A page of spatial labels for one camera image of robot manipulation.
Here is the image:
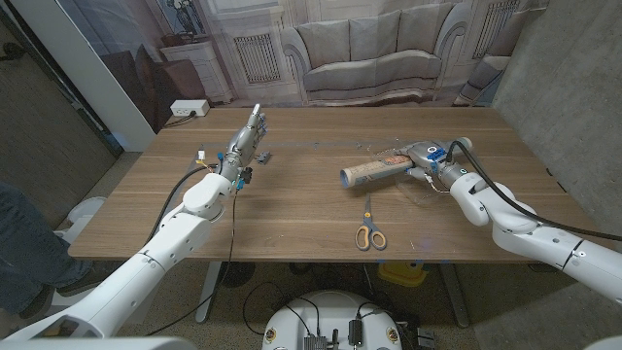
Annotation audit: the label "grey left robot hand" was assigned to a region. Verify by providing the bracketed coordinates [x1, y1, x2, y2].
[221, 103, 269, 182]

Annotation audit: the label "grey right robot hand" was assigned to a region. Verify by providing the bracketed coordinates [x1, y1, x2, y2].
[397, 140, 453, 182]

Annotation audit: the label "paper map tube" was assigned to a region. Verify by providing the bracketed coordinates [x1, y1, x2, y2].
[339, 136, 473, 190]

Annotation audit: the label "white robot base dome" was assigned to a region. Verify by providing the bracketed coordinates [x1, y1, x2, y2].
[261, 290, 403, 350]

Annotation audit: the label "clear plastic clamshell container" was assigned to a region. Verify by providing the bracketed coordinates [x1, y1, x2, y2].
[369, 145, 443, 205]

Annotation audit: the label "white power strip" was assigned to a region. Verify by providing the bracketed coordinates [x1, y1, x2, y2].
[169, 98, 211, 118]

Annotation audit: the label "printed living room backdrop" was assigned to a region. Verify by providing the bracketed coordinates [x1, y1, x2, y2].
[55, 0, 550, 132]

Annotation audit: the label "yellow object under table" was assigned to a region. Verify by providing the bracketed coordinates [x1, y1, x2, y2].
[377, 260, 430, 288]

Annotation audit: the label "black round floor object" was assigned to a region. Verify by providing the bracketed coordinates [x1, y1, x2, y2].
[218, 262, 257, 288]

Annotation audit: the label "white table leg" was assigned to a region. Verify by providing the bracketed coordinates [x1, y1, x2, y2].
[194, 261, 223, 325]
[439, 262, 471, 330]

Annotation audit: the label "white floor stand base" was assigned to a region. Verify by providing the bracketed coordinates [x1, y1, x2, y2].
[51, 195, 147, 322]

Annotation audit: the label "person in jeans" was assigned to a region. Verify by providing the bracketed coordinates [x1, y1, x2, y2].
[0, 182, 93, 317]

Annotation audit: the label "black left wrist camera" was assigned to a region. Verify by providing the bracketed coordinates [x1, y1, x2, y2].
[235, 166, 254, 191]

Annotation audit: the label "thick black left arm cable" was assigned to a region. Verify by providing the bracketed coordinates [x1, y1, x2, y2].
[145, 164, 223, 244]

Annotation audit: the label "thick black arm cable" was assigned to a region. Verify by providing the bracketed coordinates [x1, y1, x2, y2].
[445, 139, 622, 242]
[145, 164, 223, 244]

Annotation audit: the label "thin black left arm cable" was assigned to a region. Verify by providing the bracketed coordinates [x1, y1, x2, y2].
[145, 187, 239, 336]

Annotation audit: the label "orange-handled scissors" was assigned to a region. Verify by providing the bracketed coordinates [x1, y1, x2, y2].
[354, 192, 388, 252]

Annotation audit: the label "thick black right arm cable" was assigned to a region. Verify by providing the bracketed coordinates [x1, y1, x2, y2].
[445, 139, 622, 242]

